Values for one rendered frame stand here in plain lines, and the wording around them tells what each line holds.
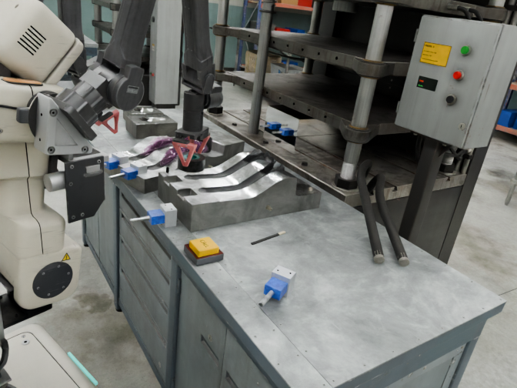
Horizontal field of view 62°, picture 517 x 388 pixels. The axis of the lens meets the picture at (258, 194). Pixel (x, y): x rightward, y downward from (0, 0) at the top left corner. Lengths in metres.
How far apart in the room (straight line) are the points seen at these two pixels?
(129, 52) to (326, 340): 0.73
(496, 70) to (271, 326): 1.09
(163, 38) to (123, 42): 4.67
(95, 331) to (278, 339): 1.34
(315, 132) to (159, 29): 3.71
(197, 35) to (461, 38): 0.90
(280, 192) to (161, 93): 4.43
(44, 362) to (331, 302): 1.00
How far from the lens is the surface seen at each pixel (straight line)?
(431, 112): 1.68
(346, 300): 1.12
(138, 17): 0.97
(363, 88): 1.71
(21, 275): 1.21
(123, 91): 0.97
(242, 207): 1.35
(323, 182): 1.85
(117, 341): 2.12
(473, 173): 2.47
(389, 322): 1.10
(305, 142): 2.15
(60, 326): 2.23
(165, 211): 1.29
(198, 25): 1.12
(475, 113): 1.61
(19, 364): 1.69
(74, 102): 0.94
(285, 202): 1.44
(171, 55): 5.70
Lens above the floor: 1.44
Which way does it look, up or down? 24 degrees down
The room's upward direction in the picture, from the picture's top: 8 degrees clockwise
